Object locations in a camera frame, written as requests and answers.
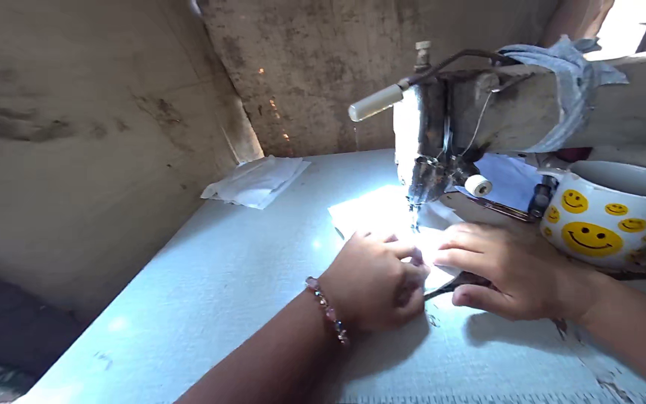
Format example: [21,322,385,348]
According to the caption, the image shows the small black cylinder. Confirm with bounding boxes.
[527,175,559,220]

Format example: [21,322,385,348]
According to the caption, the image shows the person's left forearm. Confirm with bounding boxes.
[174,287,352,404]

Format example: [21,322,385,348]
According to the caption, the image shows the white mug with yellow smileys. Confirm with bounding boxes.
[538,160,646,268]

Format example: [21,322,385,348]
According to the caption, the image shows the person's right forearm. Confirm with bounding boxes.
[579,273,646,403]

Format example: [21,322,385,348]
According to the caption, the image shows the white fabric piece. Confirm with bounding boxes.
[328,185,464,290]

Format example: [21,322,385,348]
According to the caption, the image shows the person's right hand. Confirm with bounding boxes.
[433,222,610,323]

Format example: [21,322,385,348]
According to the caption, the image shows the grey-blue tied cloth strip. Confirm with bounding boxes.
[496,35,630,154]

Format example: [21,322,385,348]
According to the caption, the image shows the pale blue folded paper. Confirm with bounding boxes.
[455,153,548,212]

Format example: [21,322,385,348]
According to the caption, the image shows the bright window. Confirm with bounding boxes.
[585,0,646,61]

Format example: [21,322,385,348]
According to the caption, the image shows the dark red object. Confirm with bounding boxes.
[556,147,593,164]

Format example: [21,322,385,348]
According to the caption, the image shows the thin brown metallic rod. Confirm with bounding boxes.
[466,194,534,223]

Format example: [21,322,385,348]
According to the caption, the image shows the white lamp with black gooseneck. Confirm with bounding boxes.
[348,48,517,123]

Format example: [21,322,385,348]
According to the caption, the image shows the person's left hand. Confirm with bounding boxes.
[319,230,431,333]

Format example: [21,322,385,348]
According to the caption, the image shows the old sewing machine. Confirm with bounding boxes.
[393,40,646,234]

